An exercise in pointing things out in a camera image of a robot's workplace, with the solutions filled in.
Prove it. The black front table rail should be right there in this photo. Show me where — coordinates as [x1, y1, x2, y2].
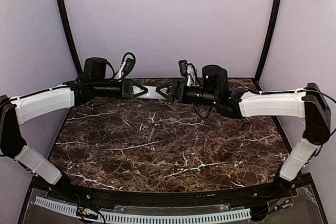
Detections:
[71, 183, 275, 209]

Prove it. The right black frame post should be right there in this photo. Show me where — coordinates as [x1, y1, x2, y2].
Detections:
[254, 0, 281, 83]

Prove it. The black frame post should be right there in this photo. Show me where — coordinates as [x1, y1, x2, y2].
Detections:
[56, 0, 82, 74]
[254, 0, 281, 83]

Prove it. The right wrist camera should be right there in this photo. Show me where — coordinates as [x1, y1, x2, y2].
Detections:
[178, 60, 202, 87]

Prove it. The left black frame post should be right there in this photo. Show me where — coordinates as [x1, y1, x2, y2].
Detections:
[56, 0, 82, 74]

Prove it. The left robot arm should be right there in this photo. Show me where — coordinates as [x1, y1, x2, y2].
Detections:
[1, 52, 150, 186]

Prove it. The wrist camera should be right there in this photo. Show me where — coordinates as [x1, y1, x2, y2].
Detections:
[178, 60, 202, 87]
[113, 52, 136, 80]

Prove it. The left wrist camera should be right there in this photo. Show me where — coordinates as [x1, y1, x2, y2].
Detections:
[113, 52, 136, 80]

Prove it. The white slotted cable duct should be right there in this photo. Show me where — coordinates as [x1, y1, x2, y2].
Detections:
[34, 196, 251, 223]

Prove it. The white remote control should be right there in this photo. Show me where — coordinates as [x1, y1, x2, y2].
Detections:
[137, 86, 165, 100]

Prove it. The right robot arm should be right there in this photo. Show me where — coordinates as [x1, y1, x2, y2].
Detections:
[156, 65, 331, 182]

